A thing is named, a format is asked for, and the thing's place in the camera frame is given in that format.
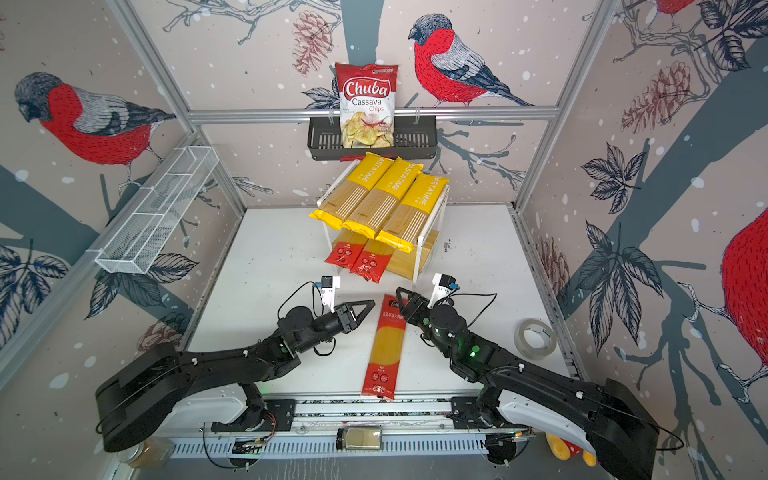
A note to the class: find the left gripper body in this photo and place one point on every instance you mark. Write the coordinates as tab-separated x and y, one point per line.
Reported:
342	317

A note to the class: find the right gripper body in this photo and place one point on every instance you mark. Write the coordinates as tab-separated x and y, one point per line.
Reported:
422	317

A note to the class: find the red spaghetti box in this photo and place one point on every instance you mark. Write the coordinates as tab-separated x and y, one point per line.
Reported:
373	260
382	371
346	248

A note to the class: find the yellow spaghetti bag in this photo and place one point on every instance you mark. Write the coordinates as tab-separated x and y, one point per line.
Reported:
371	214
341	202
402	229

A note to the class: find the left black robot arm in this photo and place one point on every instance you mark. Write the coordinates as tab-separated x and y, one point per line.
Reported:
134	402

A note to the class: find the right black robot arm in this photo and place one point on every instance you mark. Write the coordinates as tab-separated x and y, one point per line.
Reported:
605	420

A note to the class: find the wooden two-tier shelf rack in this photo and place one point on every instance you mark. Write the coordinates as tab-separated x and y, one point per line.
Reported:
409	266

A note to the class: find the clear tape roll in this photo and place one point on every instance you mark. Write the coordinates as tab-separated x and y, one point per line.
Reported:
534	339

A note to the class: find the small glass container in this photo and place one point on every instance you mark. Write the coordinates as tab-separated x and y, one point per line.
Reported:
359	438

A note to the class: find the yellow plush toy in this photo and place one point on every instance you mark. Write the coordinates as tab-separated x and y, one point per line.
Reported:
564	450

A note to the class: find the Chuba cassava chips bag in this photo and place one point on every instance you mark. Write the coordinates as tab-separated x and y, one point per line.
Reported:
366	89

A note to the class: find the glass spice jar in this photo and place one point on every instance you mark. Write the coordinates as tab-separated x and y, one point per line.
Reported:
148	454

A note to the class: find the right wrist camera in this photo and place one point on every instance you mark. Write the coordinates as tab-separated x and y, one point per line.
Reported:
443	286

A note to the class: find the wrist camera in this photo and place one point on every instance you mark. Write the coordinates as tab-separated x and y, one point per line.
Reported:
327	287
443	286

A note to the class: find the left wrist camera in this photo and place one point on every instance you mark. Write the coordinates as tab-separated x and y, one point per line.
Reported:
327	287

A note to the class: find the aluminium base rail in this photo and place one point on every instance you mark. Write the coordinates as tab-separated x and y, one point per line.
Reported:
307	429

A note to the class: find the white mesh wall basket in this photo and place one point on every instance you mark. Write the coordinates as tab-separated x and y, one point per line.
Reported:
139	240

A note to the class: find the horizontal aluminium frame bar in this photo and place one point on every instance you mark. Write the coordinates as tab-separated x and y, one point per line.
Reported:
241	116

